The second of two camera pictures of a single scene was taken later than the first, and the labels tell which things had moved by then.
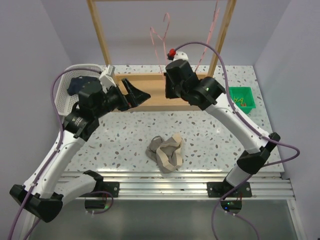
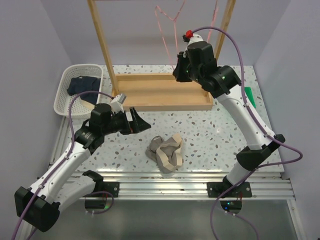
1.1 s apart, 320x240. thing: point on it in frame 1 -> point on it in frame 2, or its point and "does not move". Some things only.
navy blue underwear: x=77 y=82 does not move
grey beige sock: x=167 y=153 does not move
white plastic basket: x=64 y=101 does not move
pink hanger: x=151 y=29 -> x=175 y=28
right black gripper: x=169 y=94 -> x=178 y=72
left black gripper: x=134 y=97 -> x=137 y=125
